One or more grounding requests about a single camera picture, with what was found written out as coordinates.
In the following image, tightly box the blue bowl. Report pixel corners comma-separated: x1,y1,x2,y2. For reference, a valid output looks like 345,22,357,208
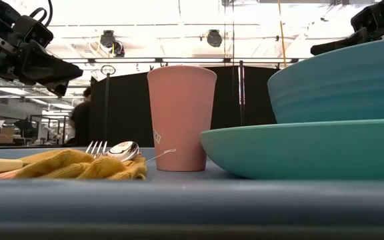
267,35,384,125

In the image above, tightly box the fork with orange handle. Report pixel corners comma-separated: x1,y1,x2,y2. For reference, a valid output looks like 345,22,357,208
85,140,109,158

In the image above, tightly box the yellow cloth napkin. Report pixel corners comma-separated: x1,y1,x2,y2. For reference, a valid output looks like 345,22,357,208
0,148,148,181

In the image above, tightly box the spoon with orange handle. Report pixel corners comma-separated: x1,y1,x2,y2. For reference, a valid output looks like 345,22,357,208
105,141,141,163

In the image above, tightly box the teal green plate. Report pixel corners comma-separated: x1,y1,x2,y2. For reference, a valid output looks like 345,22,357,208
199,118,384,181

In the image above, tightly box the pink cup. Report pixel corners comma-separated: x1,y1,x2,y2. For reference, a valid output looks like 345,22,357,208
146,65,218,173

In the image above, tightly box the person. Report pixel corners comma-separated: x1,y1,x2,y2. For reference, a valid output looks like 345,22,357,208
65,86,93,147

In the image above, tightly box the black ceiling lamp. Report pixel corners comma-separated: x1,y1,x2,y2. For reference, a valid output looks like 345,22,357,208
99,29,117,48
206,29,223,48

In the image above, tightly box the black partition screen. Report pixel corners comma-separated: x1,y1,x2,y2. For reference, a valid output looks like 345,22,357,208
89,65,279,148

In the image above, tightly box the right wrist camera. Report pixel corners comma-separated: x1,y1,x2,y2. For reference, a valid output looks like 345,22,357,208
351,5,379,33

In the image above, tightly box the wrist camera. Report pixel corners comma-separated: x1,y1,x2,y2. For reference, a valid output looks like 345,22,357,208
18,15,55,49
351,5,379,33

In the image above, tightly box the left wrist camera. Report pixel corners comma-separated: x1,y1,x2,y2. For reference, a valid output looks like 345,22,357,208
18,15,55,49

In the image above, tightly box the black stand with ring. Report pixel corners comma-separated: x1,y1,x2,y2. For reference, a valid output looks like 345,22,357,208
100,64,117,143

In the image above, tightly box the yellow hanging cable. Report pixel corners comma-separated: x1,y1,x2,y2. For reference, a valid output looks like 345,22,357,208
277,0,288,67

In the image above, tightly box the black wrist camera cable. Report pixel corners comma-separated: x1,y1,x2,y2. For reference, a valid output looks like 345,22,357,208
28,0,53,27

